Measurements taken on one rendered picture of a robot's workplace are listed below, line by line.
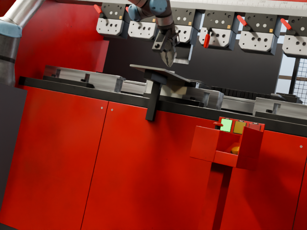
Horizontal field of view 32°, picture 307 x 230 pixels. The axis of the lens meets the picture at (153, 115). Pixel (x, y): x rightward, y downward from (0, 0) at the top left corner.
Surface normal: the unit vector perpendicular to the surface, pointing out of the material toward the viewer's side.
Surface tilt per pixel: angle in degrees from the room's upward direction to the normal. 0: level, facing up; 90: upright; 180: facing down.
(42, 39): 90
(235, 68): 90
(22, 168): 90
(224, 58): 90
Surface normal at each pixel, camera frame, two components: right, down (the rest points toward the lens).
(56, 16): 0.85, 0.16
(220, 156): -0.59, -0.16
